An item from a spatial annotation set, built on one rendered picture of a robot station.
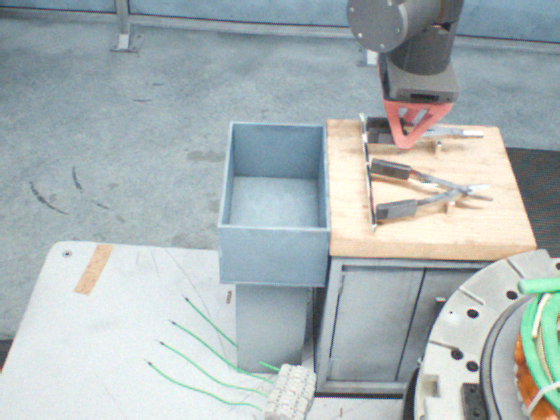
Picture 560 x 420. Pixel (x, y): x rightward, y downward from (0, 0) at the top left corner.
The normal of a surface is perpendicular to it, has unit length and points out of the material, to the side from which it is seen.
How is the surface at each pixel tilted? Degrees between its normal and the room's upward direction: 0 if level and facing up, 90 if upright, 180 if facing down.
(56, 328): 0
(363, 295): 90
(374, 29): 90
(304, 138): 90
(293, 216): 0
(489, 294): 0
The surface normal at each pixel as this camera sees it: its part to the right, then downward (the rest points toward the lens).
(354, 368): 0.00, 0.70
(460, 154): 0.05, -0.72
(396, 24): -0.64, 0.51
